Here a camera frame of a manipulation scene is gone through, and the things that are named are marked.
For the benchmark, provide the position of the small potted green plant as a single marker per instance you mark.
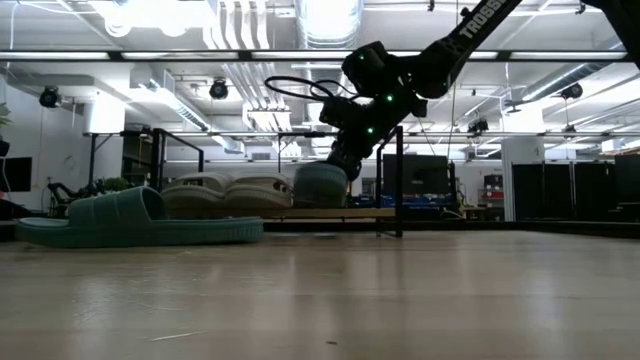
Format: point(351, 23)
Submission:
point(117, 184)

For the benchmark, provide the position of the black monitor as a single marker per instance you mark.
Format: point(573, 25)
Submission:
point(15, 175)

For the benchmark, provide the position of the silver ventilation duct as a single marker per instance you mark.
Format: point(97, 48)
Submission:
point(327, 20)

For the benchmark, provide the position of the black aluminium table frame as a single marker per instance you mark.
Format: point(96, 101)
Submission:
point(500, 228)

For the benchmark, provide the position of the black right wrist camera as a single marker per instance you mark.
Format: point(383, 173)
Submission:
point(337, 111)

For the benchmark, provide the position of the light grey rubber slide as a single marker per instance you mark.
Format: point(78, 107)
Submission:
point(195, 192)
point(260, 192)

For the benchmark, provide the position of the black overhead crossbeam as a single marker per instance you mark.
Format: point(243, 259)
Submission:
point(115, 56)

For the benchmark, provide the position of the teal green rubber slide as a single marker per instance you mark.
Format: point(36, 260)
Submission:
point(150, 230)
point(317, 187)

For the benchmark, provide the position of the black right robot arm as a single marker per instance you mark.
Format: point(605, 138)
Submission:
point(475, 25)

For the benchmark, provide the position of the idle black robot arm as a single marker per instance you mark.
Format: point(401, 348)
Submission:
point(65, 192)

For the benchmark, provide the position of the large black screen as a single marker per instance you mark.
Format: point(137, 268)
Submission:
point(417, 180)

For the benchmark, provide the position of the black ceiling spotlight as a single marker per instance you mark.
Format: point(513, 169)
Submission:
point(218, 90)
point(478, 126)
point(49, 97)
point(571, 91)

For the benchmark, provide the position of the black cabinet row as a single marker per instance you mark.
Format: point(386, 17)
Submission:
point(575, 190)

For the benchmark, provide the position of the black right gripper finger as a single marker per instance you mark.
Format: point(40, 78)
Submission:
point(353, 169)
point(336, 161)

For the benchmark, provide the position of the thin black overhead rail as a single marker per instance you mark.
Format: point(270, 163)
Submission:
point(500, 134)

